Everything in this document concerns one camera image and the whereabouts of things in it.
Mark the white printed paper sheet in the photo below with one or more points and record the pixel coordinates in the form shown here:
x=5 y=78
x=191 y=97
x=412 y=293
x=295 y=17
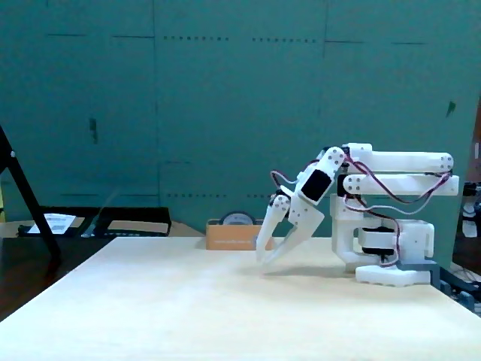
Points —
x=56 y=222

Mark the black flat case with paper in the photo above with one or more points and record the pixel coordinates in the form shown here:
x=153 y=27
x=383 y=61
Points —
x=88 y=220

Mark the black tape roll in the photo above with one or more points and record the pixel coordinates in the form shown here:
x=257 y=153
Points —
x=238 y=213

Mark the grey table clamp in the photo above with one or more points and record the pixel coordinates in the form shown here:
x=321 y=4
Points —
x=417 y=266

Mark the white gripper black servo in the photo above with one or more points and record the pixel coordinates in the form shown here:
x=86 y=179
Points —
x=299 y=217

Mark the black slanted stand leg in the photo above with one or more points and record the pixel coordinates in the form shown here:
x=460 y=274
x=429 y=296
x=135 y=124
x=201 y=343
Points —
x=30 y=199

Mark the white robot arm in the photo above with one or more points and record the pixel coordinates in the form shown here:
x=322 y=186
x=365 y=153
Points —
x=398 y=161

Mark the white plastic device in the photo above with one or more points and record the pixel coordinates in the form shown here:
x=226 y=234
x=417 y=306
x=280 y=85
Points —
x=469 y=227

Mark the dark brown desk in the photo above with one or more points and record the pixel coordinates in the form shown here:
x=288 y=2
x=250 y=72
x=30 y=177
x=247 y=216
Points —
x=22 y=270

